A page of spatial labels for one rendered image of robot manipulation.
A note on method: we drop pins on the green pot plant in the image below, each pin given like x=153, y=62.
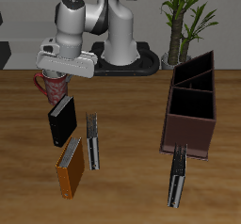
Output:
x=183, y=24

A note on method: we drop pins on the black book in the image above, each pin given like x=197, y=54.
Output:
x=62, y=121

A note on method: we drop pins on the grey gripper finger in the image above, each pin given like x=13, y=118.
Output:
x=69, y=77

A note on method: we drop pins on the dark brown desk caddy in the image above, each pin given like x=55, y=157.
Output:
x=191, y=115

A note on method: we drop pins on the thin grey book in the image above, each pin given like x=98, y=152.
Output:
x=93, y=140
x=177, y=177

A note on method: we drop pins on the red mug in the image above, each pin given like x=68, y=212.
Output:
x=56, y=89

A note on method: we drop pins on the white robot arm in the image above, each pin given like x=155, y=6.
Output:
x=119, y=30

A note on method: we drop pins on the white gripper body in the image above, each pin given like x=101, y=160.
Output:
x=67, y=64

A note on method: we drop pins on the orange book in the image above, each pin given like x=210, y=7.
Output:
x=71, y=168

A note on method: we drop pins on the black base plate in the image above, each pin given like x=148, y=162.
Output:
x=146, y=61

